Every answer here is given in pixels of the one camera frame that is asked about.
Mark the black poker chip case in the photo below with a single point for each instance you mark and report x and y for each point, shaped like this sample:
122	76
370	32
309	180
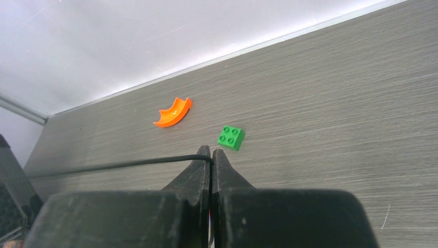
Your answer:
20	204

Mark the orange curved plastic piece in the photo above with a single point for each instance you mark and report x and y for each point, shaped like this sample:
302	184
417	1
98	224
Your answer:
175	113

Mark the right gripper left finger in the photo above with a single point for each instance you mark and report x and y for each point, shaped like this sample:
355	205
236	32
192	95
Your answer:
176	216

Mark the green toy brick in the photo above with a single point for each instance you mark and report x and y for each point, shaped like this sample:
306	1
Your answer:
231	138

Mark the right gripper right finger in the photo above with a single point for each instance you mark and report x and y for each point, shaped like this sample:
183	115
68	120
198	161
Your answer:
244	216

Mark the black small headphones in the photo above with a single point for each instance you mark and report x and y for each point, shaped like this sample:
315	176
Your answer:
191	157

